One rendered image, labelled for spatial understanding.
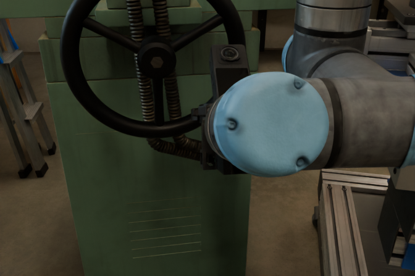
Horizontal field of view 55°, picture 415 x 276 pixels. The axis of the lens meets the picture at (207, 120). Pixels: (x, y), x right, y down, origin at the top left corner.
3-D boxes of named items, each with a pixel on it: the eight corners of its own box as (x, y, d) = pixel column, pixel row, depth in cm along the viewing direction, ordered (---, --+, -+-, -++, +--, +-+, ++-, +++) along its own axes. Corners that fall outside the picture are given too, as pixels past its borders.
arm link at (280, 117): (346, 179, 27) (222, 184, 26) (296, 166, 38) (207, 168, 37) (343, 64, 27) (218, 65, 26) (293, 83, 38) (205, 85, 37)
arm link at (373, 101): (406, 49, 38) (295, 50, 37) (490, 96, 28) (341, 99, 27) (387, 121, 42) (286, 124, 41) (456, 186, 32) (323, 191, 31)
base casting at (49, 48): (43, 83, 79) (34, 38, 75) (80, 18, 130) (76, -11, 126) (260, 71, 86) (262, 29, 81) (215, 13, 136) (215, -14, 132)
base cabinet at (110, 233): (89, 318, 112) (41, 84, 79) (105, 192, 162) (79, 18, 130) (246, 297, 118) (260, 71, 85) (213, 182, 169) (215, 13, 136)
